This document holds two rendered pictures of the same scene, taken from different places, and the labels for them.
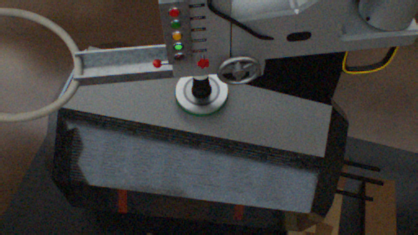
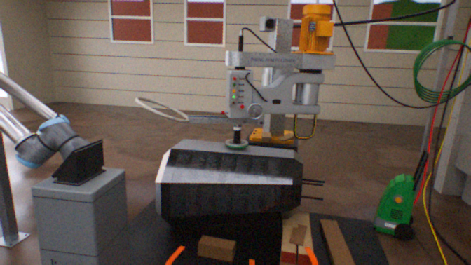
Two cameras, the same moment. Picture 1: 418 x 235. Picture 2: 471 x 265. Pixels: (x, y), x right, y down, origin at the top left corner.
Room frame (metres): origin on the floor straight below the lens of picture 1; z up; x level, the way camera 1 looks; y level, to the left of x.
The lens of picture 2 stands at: (-1.58, 0.37, 1.66)
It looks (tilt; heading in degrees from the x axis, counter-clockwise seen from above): 15 degrees down; 353
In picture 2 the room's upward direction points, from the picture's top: 2 degrees clockwise
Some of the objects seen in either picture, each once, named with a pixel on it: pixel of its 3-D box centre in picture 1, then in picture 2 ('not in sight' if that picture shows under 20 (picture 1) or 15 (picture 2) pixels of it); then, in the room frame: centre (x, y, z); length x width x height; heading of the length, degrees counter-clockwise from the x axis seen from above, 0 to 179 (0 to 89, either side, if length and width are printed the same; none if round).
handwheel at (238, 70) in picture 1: (237, 62); (254, 111); (0.97, -0.09, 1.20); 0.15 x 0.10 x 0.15; 95
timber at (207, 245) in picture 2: not in sight; (216, 248); (0.63, 0.22, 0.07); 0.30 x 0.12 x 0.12; 69
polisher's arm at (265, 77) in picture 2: not in sight; (284, 86); (1.58, -0.52, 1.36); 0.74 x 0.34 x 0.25; 13
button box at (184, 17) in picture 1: (176, 32); (233, 90); (0.96, 0.10, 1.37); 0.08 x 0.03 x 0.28; 95
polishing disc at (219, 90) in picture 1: (202, 90); (236, 142); (1.08, 0.03, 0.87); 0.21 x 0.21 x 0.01
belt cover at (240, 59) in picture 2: not in sight; (278, 62); (1.11, -0.31, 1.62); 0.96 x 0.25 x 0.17; 95
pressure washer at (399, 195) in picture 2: not in sight; (399, 191); (0.94, -1.58, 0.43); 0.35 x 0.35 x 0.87; 56
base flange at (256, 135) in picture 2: not in sight; (272, 135); (1.77, -0.48, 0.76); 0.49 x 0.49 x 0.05; 71
